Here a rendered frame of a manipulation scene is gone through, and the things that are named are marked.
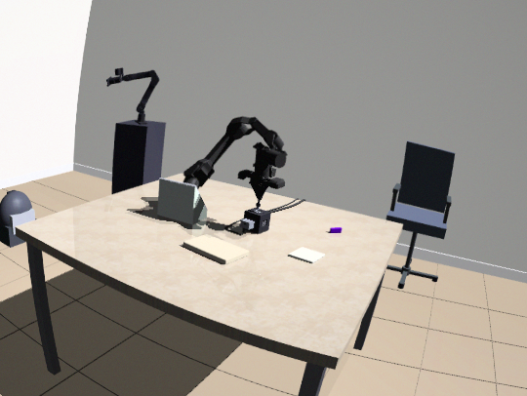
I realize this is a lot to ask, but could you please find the cream flat rectangular slab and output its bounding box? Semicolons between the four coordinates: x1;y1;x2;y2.
183;234;249;264

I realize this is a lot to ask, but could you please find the white flat square pad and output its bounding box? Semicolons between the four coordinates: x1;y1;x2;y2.
289;247;325;263

